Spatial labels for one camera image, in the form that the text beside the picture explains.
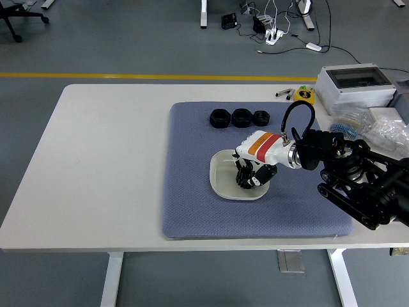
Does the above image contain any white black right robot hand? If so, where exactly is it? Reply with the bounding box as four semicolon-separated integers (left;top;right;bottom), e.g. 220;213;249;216
231;130;294;188

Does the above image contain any large black gear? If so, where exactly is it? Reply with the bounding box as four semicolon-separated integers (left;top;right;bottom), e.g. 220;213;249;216
235;170;255;190

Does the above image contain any small black hex nut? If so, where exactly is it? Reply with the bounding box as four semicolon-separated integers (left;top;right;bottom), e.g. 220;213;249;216
253;109;272;127

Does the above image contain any large black hex nut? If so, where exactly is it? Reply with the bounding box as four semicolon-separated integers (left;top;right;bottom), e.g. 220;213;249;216
231;108;254;129
209;108;230;129

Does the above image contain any flat white box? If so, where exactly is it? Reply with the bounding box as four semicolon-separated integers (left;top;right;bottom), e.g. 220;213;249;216
369;107;404;125

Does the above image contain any black box on floor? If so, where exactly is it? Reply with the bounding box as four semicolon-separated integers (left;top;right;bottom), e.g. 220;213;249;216
220;13;238;31

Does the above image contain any white square dish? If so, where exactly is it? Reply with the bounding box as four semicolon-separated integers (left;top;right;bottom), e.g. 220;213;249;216
209;149;270;201

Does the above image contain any yellow tape measure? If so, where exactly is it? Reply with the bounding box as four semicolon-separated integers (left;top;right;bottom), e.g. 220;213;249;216
293;85;316;106

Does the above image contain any blue-grey textured mat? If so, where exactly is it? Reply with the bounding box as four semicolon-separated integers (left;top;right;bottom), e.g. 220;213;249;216
160;101;355;240

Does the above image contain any blue component strip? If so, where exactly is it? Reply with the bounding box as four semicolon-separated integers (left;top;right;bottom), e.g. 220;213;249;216
330;121;358;140

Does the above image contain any clear plastic parts bag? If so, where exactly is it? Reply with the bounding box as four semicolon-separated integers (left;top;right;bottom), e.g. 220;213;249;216
328;107;374;140

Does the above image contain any white power strip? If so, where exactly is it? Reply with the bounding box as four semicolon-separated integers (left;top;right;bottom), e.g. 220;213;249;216
265;28;286;46

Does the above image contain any metal floor plate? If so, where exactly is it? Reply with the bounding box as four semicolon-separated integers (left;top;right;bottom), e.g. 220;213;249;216
277;249;305;274

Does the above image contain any black power adapter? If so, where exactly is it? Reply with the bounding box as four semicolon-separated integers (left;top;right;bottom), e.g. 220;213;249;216
252;15;268;34

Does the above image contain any clear bubble wrap bag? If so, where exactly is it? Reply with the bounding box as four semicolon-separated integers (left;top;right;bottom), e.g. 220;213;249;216
364;116;409;160

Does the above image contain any white desk leg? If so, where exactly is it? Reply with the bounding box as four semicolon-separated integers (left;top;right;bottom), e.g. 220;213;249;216
299;0;317;31
199;0;209;30

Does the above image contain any grey case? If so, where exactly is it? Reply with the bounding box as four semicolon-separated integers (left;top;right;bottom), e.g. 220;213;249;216
388;79;409;109

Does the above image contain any white table leg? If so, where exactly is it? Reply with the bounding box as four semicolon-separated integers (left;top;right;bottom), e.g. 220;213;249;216
100;251;125;307
327;249;359;307

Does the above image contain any black office chair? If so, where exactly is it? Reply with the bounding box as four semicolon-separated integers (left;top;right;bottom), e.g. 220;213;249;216
0;0;50;43

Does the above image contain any grey electrical enclosure box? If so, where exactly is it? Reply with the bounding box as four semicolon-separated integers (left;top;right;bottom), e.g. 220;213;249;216
314;63;397;116

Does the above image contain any long black floor cable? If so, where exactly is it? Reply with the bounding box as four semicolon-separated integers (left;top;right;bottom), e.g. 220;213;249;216
255;31;364;65

